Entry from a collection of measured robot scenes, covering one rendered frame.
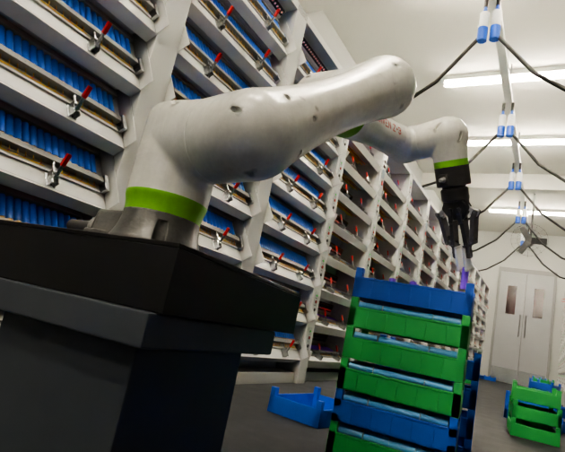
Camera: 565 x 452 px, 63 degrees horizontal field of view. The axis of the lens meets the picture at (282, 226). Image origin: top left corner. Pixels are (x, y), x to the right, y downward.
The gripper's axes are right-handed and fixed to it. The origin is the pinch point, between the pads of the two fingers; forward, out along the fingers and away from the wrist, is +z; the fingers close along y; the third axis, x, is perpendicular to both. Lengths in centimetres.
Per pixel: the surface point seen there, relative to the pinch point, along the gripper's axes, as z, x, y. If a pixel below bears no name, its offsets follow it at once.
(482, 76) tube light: -108, 310, -155
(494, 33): -105, 175, -72
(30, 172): -40, -96, -52
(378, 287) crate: 2.7, -26.4, -8.7
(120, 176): -38, -72, -60
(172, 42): -79, -47, -63
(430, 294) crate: 5.2, -20.4, 2.6
